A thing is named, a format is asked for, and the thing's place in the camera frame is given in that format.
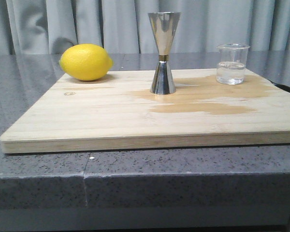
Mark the steel double jigger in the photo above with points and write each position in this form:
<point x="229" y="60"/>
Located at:
<point x="164" y="25"/>

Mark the small glass beaker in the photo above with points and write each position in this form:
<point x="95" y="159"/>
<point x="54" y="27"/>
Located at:
<point x="232" y="63"/>

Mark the wooden cutting board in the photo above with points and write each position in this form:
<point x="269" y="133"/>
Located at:
<point x="119" y="112"/>

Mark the yellow lemon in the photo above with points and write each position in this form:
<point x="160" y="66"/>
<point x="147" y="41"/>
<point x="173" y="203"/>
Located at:
<point x="86" y="62"/>

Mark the grey curtain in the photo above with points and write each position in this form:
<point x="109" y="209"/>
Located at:
<point x="122" y="26"/>

